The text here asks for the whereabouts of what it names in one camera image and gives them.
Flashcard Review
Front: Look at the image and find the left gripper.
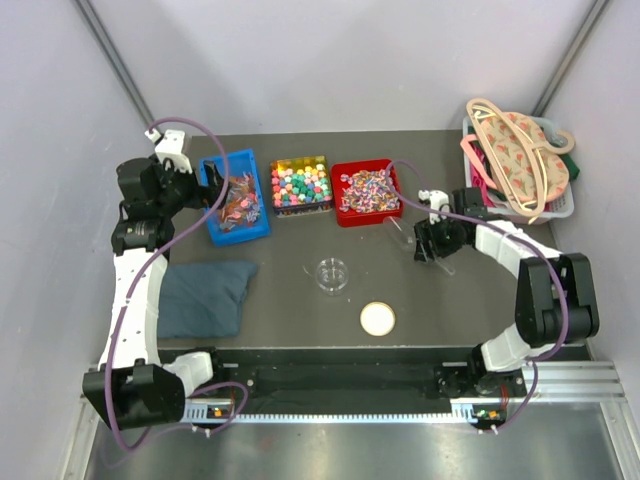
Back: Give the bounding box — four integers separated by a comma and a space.
150, 154, 231, 218

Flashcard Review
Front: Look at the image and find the white basket of clothes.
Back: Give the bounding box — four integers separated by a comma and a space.
460, 105, 579, 224

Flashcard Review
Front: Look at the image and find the purple cable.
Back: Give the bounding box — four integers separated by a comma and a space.
382, 159, 571, 434
102, 116, 250, 454

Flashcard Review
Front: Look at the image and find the round cream jar lid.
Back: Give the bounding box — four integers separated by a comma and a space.
359, 302, 396, 337

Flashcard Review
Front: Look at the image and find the folded dark blue cloth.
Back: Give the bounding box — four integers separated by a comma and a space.
157, 261, 258, 339

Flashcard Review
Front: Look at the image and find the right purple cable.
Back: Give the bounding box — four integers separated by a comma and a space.
382, 159, 571, 434

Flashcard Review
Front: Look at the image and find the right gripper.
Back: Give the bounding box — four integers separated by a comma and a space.
414, 212, 467, 264

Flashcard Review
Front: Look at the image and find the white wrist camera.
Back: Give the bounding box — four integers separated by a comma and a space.
145, 129, 193, 174
418, 190, 451, 225

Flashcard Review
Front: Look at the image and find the red tray of swirl lollipops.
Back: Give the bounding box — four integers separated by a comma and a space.
330, 159, 404, 228

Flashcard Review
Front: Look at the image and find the clear glass jar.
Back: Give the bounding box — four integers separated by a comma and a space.
314, 257, 349, 296

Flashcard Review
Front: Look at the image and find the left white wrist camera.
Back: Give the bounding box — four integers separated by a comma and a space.
145, 129, 193, 174

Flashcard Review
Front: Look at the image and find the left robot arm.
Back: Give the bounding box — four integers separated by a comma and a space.
82, 155, 230, 431

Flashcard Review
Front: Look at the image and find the beige clothes hanger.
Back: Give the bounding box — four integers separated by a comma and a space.
461, 98, 575, 224

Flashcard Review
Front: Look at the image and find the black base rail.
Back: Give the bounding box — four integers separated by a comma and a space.
159, 344, 531, 416

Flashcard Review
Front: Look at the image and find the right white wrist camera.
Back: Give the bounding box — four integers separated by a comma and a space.
418, 190, 451, 225

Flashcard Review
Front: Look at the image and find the clear plastic scoop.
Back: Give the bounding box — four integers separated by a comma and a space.
382, 216, 456, 276

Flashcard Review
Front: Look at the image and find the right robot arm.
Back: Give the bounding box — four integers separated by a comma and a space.
414, 188, 600, 396

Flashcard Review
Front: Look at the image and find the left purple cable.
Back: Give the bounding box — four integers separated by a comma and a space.
102, 116, 250, 454

